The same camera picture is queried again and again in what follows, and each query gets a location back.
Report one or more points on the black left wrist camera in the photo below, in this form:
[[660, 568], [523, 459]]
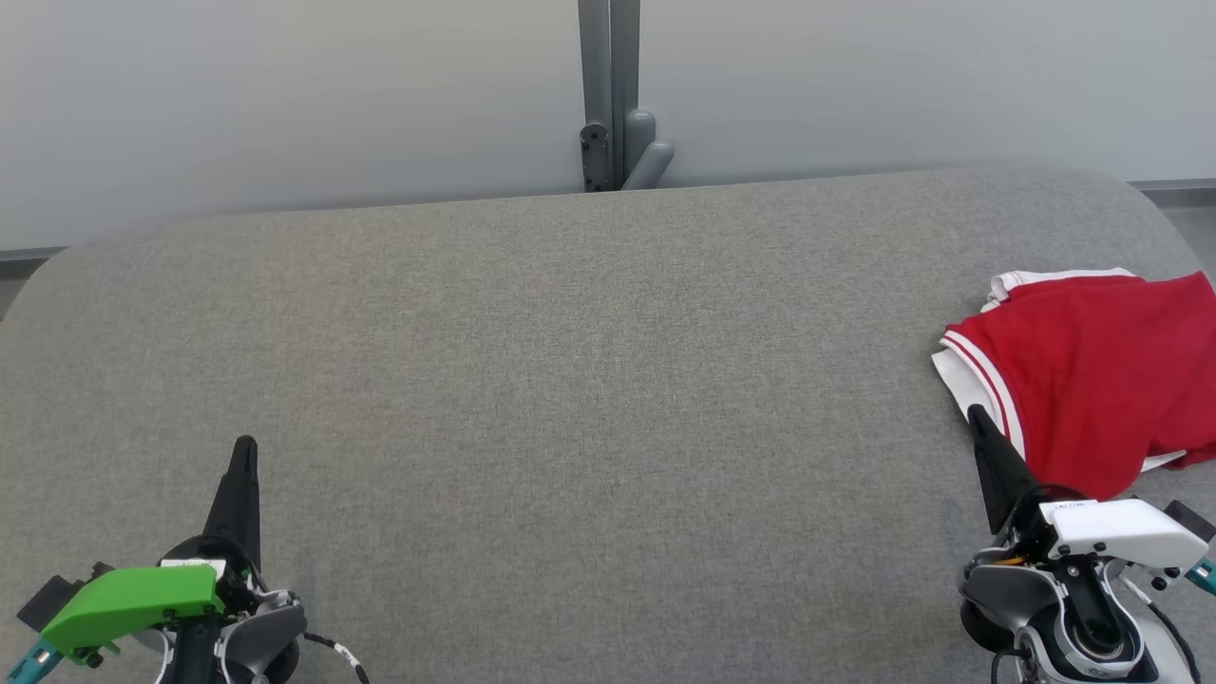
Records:
[[47, 597]]

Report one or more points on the dark metal bracket with holes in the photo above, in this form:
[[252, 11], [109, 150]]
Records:
[[596, 157]]

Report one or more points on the teal left camera connector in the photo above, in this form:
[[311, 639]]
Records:
[[27, 663]]

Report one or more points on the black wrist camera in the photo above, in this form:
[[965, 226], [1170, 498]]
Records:
[[1192, 521], [47, 597]]

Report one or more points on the grey metal post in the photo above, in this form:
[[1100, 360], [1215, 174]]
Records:
[[608, 57]]

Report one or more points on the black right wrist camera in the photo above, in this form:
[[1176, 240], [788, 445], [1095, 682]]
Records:
[[1192, 521]]

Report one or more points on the teal right camera connector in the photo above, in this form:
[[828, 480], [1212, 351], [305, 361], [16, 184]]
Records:
[[1205, 576]]

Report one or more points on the grey cylindrical tube fitting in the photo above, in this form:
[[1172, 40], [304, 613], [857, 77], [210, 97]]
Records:
[[646, 152]]

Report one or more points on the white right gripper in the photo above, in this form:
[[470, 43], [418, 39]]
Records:
[[1130, 532]]

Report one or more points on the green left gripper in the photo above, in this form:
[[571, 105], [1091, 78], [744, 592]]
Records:
[[133, 598]]

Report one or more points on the teal camera connector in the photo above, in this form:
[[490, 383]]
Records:
[[1205, 576], [27, 663]]

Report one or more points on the red and white shirt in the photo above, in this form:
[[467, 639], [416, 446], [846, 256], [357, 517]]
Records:
[[1102, 380]]

